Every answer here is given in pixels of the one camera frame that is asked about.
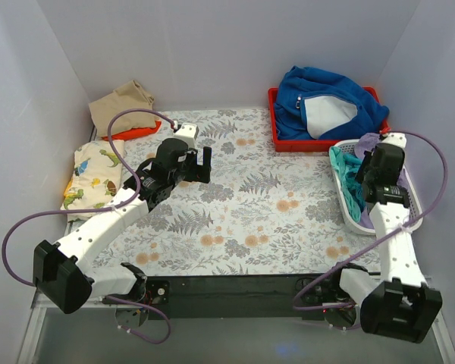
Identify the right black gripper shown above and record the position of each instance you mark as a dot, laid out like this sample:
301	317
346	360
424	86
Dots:
366	182

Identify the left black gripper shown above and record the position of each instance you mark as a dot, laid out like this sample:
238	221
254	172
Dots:
196	167

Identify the teal t-shirt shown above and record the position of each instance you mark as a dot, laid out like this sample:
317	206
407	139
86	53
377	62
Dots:
346	166

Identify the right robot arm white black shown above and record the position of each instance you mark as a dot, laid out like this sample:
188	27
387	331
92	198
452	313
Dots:
400	305

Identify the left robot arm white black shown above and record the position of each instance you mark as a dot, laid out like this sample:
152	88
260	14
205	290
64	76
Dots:
64	271

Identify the purple t-shirt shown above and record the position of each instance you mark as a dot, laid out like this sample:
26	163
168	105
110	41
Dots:
367	143

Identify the white plastic laundry basket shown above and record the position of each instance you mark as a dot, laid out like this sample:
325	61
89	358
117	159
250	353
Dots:
414	205

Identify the orange folded t-shirt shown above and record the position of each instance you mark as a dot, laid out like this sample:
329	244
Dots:
136	132

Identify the red plastic tray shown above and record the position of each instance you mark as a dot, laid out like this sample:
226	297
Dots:
288	142

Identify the blue fleece jacket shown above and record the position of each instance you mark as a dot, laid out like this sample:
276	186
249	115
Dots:
326	102

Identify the beige folded t-shirt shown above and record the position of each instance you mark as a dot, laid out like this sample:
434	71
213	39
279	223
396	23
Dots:
128	96

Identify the dinosaur print folded t-shirt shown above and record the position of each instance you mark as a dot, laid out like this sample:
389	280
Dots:
95	179

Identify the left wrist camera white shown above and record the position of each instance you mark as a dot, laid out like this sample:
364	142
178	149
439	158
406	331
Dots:
188	133

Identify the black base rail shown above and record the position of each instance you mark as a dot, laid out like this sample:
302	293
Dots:
240	296

